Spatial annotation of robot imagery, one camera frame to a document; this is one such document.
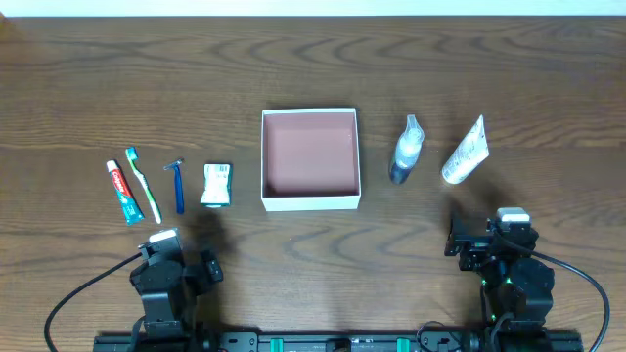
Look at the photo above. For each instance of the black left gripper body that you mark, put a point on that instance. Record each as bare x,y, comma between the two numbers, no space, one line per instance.
211,269

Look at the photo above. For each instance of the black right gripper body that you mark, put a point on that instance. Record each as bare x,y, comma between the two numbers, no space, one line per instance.
460,241

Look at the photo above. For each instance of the blue disposable razor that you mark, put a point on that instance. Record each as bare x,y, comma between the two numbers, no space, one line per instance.
178,185

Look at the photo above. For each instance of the red and teal toothpaste tube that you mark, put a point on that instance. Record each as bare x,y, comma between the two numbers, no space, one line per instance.
130,209

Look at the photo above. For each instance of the white cosmetic tube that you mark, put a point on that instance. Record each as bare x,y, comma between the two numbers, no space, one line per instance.
472,150

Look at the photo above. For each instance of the white and green sachet packet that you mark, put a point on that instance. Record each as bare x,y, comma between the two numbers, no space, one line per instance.
217,185

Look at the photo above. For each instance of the clear spray bottle dark liquid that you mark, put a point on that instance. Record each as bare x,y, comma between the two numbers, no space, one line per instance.
407,151

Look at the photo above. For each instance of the green and white toothbrush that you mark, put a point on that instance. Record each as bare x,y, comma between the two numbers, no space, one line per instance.
132,157

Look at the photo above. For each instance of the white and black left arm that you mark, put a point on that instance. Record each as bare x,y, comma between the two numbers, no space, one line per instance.
169,288

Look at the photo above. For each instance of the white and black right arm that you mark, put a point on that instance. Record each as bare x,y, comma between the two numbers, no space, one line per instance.
516,288

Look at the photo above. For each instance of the white box with pink interior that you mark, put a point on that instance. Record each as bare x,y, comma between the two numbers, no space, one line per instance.
310,159

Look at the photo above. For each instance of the black mounting rail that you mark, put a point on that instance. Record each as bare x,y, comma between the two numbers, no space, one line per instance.
435,340

